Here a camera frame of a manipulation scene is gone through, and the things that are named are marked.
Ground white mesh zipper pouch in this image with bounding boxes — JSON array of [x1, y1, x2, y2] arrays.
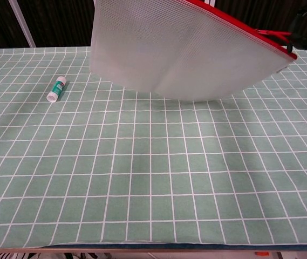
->
[[89, 0, 298, 101]]

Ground green white grid tablecloth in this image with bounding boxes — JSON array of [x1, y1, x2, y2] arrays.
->
[[0, 44, 307, 249]]

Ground dark blue table underlay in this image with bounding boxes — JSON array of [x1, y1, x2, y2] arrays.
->
[[41, 243, 307, 253]]

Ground green white glue stick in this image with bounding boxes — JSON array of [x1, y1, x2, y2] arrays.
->
[[46, 76, 69, 103]]

